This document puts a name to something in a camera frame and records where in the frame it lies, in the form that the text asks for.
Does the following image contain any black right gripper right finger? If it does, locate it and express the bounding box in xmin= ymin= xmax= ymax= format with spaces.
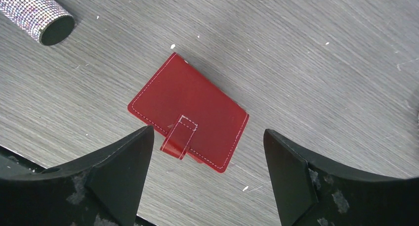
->
xmin=263 ymin=129 xmax=419 ymax=226

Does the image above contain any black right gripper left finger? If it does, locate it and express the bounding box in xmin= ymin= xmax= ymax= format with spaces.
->
xmin=0 ymin=126 xmax=154 ymax=226

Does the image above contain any red leather card holder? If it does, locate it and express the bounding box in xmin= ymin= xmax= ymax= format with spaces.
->
xmin=127 ymin=53 xmax=249 ymax=173

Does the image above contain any glittery sequin tube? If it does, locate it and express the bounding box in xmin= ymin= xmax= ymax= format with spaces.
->
xmin=0 ymin=0 xmax=76 ymax=46

